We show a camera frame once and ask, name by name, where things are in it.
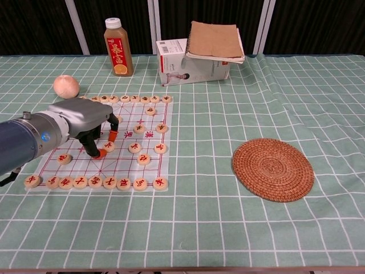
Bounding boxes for white carton box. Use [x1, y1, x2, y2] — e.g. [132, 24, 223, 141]
[156, 38, 231, 87]

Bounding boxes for brown spiral notebook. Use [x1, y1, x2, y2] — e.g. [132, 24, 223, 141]
[185, 21, 246, 65]

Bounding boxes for dark folding screen panel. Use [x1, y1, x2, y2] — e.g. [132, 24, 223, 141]
[0, 0, 86, 55]
[75, 0, 156, 55]
[263, 0, 365, 55]
[155, 0, 267, 55]

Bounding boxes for round woven rattan coaster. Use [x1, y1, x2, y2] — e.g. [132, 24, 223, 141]
[232, 138, 315, 203]

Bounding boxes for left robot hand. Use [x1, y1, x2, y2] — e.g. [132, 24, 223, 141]
[47, 98, 119, 161]

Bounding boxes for translucent chess board sheet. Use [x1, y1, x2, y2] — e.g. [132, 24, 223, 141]
[24, 96, 174, 191]

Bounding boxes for pale orange round fruit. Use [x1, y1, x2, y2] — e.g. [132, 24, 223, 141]
[53, 74, 80, 99]

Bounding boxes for brown juice bottle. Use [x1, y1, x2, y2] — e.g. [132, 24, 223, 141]
[103, 17, 134, 77]

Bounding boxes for green checked tablecloth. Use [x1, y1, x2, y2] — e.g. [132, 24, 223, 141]
[0, 54, 365, 271]

